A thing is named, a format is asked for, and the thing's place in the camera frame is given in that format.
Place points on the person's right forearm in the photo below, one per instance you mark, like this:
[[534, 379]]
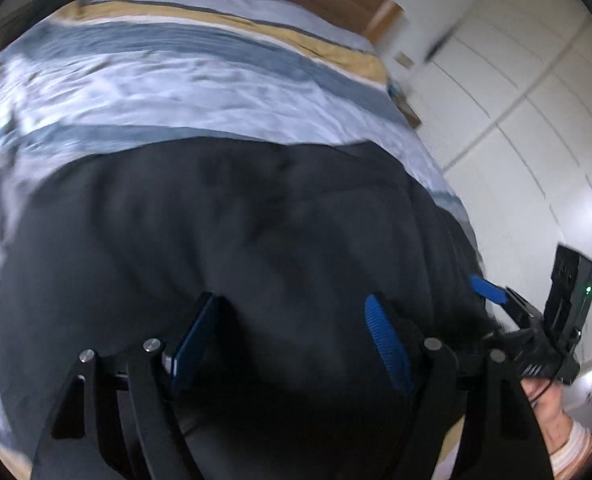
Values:
[[573, 447]]

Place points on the wall switch plate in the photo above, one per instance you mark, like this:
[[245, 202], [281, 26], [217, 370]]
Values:
[[404, 58]]

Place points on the wooden nightstand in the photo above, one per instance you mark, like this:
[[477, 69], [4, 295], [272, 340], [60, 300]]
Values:
[[410, 110]]

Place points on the black puffer jacket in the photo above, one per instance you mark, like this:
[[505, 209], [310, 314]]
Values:
[[251, 240]]

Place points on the striped bed blanket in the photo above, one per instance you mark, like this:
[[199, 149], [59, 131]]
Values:
[[176, 80]]

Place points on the white wardrobe doors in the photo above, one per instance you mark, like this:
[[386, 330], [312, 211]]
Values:
[[526, 125]]

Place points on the person's right hand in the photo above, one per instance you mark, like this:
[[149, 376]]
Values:
[[548, 410]]

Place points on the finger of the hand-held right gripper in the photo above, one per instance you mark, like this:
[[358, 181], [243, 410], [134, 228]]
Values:
[[488, 289]]

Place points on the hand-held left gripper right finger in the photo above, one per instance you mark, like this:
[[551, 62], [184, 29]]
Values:
[[386, 345]]

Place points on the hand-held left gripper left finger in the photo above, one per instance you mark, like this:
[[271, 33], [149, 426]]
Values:
[[196, 340]]

